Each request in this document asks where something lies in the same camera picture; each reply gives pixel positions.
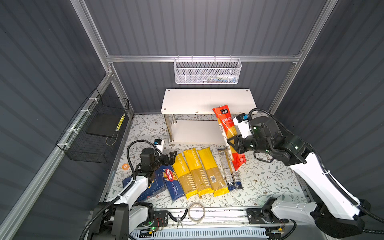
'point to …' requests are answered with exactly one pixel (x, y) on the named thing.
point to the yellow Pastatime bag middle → (198, 173)
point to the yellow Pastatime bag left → (184, 174)
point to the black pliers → (179, 220)
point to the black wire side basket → (91, 135)
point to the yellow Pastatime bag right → (212, 172)
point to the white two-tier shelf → (175, 102)
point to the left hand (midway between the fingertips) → (168, 151)
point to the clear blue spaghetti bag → (233, 180)
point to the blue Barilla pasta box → (157, 185)
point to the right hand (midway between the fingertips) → (230, 141)
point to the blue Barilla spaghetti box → (172, 182)
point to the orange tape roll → (125, 166)
